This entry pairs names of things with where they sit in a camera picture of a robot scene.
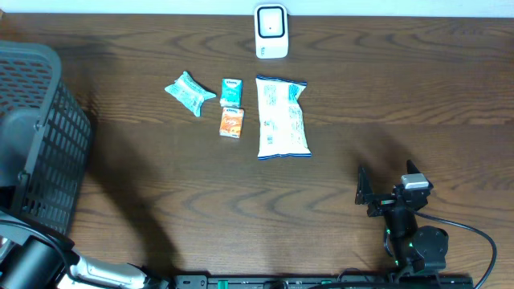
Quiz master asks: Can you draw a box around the light teal crinkled packet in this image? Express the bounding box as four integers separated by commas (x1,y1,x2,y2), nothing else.
165,71,216,117

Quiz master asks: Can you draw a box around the grey plastic mesh basket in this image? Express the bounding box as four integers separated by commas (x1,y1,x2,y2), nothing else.
1,41,92,234

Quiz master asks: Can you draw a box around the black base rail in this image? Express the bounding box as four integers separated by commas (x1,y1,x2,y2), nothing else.
173,272,474,289

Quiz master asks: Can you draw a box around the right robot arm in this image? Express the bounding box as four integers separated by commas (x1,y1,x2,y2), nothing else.
355,160,449,275

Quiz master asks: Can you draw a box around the cream snack bag blue trim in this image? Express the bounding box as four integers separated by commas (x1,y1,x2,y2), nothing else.
255,75,312,160

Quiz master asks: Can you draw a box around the orange white tissue pack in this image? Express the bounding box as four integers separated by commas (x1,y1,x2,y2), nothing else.
219,108,244,138

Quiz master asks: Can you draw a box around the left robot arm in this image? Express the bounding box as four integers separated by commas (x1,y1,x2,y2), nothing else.
1,186,173,289

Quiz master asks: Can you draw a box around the teal tissue pack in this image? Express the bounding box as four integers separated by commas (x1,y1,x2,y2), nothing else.
220,79,243,108

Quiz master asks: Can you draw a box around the white barcode scanner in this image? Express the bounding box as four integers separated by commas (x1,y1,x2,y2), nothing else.
254,3,289,59

